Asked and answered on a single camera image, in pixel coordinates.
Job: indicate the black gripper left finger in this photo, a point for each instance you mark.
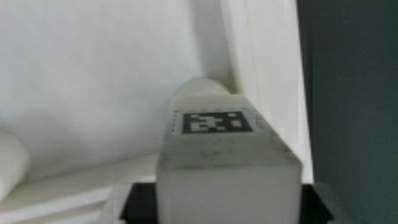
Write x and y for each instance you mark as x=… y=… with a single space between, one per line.
x=129 y=207

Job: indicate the white L-shaped obstacle fence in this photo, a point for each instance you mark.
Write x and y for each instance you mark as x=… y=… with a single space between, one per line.
x=262 y=40

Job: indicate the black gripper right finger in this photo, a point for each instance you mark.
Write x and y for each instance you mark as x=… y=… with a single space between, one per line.
x=319 y=206

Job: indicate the white leg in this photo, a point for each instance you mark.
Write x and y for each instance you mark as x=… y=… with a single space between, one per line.
x=227 y=171

